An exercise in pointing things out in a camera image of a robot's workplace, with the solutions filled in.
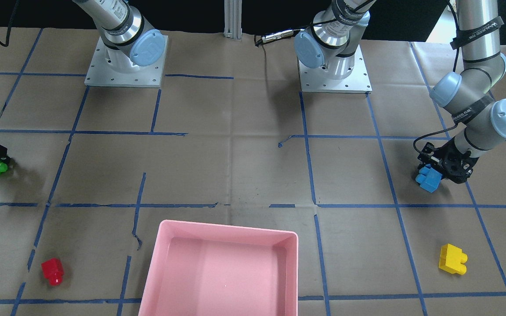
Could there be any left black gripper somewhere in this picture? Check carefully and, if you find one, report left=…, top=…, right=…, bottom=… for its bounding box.
left=418, top=141, right=475, bottom=184

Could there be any blue toy block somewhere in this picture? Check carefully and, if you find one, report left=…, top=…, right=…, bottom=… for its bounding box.
left=415, top=169, right=443, bottom=193

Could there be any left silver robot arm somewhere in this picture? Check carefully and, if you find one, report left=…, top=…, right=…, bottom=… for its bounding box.
left=294, top=0, right=506, bottom=192

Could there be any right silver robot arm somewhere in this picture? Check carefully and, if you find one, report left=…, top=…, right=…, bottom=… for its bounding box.
left=0, top=0, right=167, bottom=172

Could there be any pink plastic box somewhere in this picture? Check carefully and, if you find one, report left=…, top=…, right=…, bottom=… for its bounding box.
left=139, top=220, right=299, bottom=316

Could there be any brown paper table cover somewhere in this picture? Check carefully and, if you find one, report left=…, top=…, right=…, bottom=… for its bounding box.
left=0, top=29, right=506, bottom=316

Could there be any yellow toy block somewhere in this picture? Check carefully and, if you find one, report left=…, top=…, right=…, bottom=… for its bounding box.
left=438, top=244, right=468, bottom=275

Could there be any red toy block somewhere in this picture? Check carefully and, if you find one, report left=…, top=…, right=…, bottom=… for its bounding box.
left=41, top=258, right=65, bottom=286

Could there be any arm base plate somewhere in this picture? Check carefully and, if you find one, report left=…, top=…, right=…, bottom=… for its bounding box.
left=84, top=38, right=167, bottom=88
left=298, top=47, right=373, bottom=94

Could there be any aluminium frame post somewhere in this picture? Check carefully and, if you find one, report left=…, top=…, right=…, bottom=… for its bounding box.
left=223, top=0, right=242, bottom=41

